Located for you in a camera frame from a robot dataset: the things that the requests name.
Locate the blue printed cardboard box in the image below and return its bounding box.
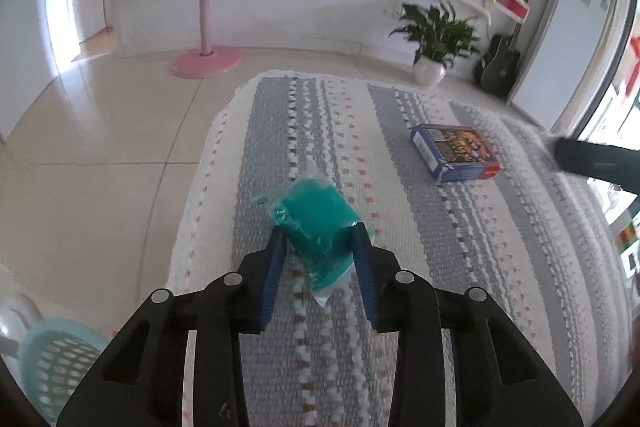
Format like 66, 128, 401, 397
410, 123, 502, 184

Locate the grey white striped tablecloth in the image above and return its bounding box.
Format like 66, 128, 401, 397
167, 71, 633, 427

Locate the teal plastic basket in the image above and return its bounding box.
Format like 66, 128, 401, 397
17, 318, 113, 425

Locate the potted green plant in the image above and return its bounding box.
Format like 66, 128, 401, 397
389, 2, 483, 88

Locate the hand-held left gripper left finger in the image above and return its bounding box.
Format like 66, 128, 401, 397
56, 223, 288, 427

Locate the white refrigerator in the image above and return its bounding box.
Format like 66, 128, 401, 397
507, 0, 623, 135

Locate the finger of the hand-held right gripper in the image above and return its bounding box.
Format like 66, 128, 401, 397
554, 136, 640, 196

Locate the red white box shelf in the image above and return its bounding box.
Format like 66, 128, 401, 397
493, 0, 531, 25

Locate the teal plastic packet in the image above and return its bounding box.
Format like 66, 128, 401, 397
255, 159, 373, 308

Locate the black acoustic guitar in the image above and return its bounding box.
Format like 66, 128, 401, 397
474, 0, 531, 96

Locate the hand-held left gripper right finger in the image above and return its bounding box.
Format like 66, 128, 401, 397
350, 222, 583, 427

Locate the white plastic stool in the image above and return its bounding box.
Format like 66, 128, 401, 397
0, 294, 43, 360

